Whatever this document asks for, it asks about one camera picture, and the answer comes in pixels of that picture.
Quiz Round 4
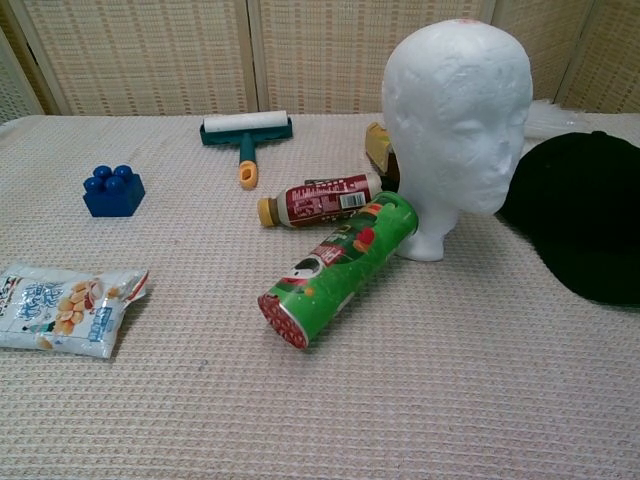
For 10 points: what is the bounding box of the black baseball cap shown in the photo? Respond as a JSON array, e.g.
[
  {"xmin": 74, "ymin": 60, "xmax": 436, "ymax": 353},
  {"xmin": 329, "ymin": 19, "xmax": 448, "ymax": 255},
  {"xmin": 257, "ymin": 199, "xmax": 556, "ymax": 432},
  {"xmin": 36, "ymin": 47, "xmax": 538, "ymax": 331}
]
[{"xmin": 494, "ymin": 130, "xmax": 640, "ymax": 308}]

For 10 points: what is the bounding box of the white foam mannequin head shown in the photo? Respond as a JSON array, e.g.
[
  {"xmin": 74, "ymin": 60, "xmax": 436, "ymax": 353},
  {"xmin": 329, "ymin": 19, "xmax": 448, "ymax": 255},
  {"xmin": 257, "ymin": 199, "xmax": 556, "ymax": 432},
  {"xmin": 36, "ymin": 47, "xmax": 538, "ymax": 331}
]
[{"xmin": 382, "ymin": 18, "xmax": 534, "ymax": 263}]

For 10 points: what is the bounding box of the green chips can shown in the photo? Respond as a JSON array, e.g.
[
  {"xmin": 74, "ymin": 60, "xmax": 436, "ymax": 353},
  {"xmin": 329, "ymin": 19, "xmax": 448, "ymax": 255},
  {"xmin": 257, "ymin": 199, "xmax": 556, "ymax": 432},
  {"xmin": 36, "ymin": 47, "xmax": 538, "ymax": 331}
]
[{"xmin": 257, "ymin": 191, "xmax": 420, "ymax": 352}]

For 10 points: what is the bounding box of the brown drink bottle red label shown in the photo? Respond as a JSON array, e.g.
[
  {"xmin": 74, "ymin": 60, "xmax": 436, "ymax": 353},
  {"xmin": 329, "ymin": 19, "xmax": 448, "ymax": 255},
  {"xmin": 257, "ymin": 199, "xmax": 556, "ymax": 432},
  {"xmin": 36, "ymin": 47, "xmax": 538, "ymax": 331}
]
[{"xmin": 257, "ymin": 172, "xmax": 386, "ymax": 230}]

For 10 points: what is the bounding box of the yellow sponge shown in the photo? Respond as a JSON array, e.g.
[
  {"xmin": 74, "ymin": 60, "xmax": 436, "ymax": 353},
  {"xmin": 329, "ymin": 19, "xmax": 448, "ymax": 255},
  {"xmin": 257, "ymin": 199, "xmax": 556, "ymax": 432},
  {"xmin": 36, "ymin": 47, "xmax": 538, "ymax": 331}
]
[{"xmin": 364, "ymin": 121, "xmax": 397, "ymax": 174}]

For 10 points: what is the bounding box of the teal lint roller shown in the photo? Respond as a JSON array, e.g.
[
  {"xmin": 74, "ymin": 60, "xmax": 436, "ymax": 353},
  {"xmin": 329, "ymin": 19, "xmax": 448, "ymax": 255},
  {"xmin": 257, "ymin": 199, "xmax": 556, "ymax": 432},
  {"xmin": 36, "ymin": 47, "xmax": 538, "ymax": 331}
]
[{"xmin": 200, "ymin": 110, "xmax": 294, "ymax": 191}]

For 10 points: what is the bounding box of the beige woven tablecloth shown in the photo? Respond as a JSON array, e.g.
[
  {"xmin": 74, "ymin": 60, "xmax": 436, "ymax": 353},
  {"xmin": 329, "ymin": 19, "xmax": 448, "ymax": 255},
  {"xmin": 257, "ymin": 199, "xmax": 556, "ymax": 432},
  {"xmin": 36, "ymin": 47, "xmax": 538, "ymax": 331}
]
[{"xmin": 0, "ymin": 112, "xmax": 640, "ymax": 480}]

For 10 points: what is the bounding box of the blue building block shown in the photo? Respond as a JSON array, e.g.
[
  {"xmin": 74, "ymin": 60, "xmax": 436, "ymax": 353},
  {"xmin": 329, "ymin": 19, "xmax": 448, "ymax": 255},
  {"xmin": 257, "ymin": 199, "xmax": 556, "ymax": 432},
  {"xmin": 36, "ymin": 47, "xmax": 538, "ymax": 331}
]
[{"xmin": 82, "ymin": 164, "xmax": 147, "ymax": 219}]

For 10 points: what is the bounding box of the woven folding screen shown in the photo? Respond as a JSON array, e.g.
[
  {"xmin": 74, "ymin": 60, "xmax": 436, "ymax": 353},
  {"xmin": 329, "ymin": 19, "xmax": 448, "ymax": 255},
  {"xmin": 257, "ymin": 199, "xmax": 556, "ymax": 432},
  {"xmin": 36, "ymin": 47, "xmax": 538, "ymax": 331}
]
[{"xmin": 0, "ymin": 0, "xmax": 640, "ymax": 126}]

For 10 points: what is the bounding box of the white snack bag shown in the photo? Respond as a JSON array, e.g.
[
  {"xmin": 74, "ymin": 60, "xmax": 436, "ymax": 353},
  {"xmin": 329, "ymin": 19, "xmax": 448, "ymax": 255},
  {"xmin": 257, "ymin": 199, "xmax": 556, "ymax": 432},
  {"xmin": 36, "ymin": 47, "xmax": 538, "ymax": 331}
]
[{"xmin": 0, "ymin": 261, "xmax": 151, "ymax": 361}]

